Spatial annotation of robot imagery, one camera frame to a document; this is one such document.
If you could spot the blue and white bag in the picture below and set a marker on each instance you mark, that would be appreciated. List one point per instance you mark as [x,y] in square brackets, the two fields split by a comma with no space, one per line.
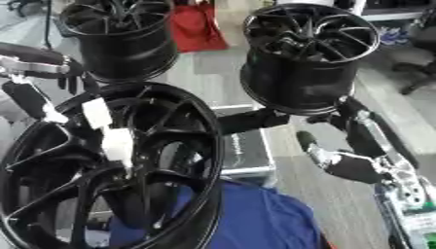
[393,35]

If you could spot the black wheel rim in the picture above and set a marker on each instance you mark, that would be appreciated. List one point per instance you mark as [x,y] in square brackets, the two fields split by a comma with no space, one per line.
[295,84]
[125,48]

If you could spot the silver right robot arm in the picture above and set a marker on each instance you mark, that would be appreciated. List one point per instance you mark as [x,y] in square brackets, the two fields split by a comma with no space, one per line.
[411,201]

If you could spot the black case with silver edges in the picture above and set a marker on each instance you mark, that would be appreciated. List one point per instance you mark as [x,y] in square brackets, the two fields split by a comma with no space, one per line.
[247,152]

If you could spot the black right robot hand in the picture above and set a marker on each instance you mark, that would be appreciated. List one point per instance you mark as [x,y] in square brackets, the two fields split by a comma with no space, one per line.
[363,168]

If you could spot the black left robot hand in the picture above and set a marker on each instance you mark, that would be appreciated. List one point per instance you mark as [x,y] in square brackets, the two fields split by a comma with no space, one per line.
[25,97]

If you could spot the red bag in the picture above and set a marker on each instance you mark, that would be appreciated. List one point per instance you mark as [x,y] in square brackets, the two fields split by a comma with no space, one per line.
[196,29]

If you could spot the black office chair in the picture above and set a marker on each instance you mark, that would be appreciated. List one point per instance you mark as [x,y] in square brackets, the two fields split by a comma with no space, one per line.
[423,39]

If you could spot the large black spoked wheel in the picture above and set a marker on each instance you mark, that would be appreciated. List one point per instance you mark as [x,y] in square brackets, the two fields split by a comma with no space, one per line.
[170,107]

